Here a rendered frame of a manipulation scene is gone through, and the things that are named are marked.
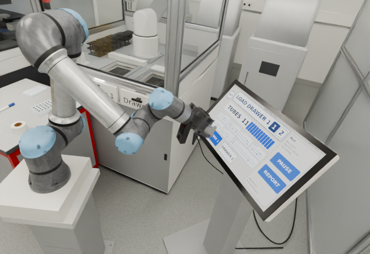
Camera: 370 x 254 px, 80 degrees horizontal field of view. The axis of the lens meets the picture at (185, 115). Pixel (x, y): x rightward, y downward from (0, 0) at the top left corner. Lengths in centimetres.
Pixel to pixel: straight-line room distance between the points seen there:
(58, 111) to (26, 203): 36
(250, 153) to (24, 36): 79
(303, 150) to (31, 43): 85
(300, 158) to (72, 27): 83
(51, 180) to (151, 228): 100
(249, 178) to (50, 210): 73
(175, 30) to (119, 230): 141
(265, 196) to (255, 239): 112
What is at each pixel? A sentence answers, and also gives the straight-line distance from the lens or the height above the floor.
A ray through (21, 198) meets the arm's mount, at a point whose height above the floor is 84.
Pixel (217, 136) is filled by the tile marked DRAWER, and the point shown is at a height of 101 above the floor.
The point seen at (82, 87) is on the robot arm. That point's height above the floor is 131.
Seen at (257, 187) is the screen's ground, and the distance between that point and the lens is 85.
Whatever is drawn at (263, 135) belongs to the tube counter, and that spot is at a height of 112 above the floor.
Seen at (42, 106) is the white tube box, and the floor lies 79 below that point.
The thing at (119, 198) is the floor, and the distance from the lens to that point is 199.
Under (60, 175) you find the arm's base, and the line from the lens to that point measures 103.
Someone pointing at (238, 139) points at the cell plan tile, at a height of 106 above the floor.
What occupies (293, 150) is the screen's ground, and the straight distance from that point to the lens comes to 83.
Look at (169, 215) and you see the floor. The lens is 189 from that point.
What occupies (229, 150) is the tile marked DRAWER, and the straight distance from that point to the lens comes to 93.
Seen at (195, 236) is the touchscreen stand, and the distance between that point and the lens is 179.
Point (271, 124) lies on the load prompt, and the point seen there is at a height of 116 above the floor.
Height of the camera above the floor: 163
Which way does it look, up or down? 35 degrees down
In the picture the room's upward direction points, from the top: 7 degrees clockwise
